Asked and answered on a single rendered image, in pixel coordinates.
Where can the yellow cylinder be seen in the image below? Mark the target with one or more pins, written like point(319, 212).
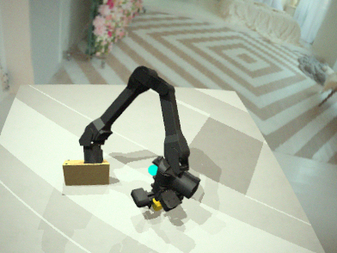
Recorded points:
point(157, 206)

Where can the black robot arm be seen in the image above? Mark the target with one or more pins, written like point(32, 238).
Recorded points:
point(175, 145)

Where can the cyan circle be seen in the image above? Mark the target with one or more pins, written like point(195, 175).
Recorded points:
point(152, 169)

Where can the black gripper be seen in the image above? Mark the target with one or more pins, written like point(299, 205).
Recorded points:
point(143, 198)

